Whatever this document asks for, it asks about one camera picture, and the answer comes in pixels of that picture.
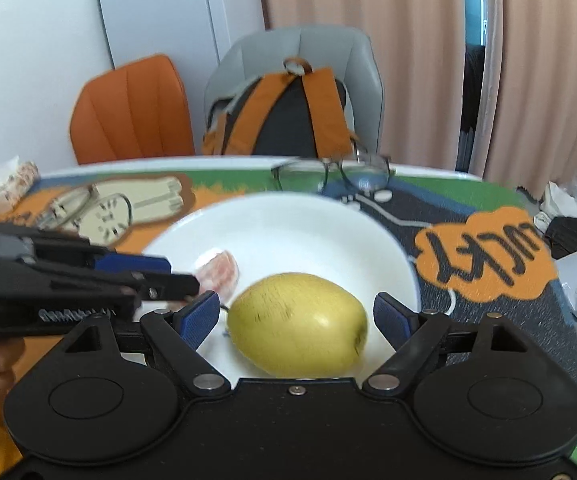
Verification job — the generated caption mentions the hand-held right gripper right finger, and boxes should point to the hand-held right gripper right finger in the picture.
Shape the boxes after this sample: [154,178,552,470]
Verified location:
[361,291,525,395]

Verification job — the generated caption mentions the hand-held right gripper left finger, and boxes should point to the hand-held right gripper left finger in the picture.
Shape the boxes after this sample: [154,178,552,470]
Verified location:
[63,291,232,397]

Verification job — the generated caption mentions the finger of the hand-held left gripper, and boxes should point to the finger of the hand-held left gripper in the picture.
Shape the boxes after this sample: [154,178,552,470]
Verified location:
[31,237,173,276]
[48,271,202,305]

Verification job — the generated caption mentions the small pink pomelo segment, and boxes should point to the small pink pomelo segment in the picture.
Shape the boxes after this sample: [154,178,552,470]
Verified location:
[193,250,240,294]

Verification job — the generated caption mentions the yellow pear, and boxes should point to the yellow pear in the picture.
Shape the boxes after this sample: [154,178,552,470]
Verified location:
[226,272,370,380]

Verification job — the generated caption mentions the white plate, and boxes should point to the white plate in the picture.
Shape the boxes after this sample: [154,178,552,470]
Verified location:
[141,194,422,382]

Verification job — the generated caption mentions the cartoon printed table mat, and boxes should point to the cartoon printed table mat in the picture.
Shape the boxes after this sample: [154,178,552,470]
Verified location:
[0,166,577,480]

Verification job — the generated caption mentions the patterned packet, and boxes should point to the patterned packet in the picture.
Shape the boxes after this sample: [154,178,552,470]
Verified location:
[0,157,42,214]

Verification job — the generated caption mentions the orange chair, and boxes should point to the orange chair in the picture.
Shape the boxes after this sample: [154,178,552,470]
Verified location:
[70,53,197,166]

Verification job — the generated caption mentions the black-rimmed eyeglasses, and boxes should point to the black-rimmed eyeglasses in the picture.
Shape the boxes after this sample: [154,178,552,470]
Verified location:
[271,147,394,197]

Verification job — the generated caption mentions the orange and black backpack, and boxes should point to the orange and black backpack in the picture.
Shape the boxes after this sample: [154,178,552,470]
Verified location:
[202,57,360,159]

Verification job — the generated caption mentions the black bag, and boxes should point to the black bag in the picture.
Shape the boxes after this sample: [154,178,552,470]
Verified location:
[543,215,577,262]

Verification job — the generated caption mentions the small white plastic bag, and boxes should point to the small white plastic bag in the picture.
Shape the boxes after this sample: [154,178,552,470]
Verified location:
[537,170,577,222]

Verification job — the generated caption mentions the white panel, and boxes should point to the white panel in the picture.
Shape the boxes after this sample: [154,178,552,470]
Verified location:
[93,0,269,77]

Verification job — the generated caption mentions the grey chair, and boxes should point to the grey chair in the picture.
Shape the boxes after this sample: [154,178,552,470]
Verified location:
[203,25,386,157]

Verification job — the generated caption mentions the pink curtain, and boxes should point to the pink curtain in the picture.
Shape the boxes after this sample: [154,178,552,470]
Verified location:
[255,0,470,172]
[469,0,577,202]

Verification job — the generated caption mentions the window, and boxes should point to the window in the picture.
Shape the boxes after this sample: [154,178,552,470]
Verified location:
[463,0,490,52]

